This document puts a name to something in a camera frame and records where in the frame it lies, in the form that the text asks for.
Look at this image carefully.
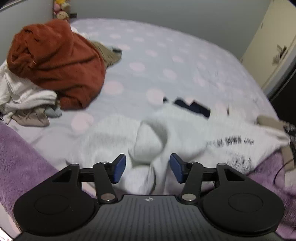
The stuffed toys pile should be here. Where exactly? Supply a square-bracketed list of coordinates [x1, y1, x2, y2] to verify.
[53, 0, 71, 21]

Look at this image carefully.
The door handle with tassel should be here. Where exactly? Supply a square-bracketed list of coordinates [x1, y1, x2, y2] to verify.
[273, 45, 287, 65]

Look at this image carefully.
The rust red fleece garment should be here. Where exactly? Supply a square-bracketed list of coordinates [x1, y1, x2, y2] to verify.
[6, 19, 106, 110]

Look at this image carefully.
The white towel garment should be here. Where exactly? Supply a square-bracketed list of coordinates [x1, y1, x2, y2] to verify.
[1, 61, 57, 124]

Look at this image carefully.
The cream door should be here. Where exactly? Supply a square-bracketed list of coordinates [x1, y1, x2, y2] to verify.
[241, 1, 295, 87]

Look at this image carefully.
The polka dot bed sheet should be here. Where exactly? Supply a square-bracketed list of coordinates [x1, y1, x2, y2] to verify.
[9, 19, 276, 165]

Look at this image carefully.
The purple fuzzy blanket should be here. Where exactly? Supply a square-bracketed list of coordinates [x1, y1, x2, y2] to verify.
[0, 122, 93, 229]

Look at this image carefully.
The tan striped garment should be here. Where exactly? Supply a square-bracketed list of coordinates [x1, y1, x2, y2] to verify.
[90, 41, 122, 69]

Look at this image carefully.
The grey small garment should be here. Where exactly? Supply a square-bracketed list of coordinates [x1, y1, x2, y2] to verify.
[45, 106, 62, 118]

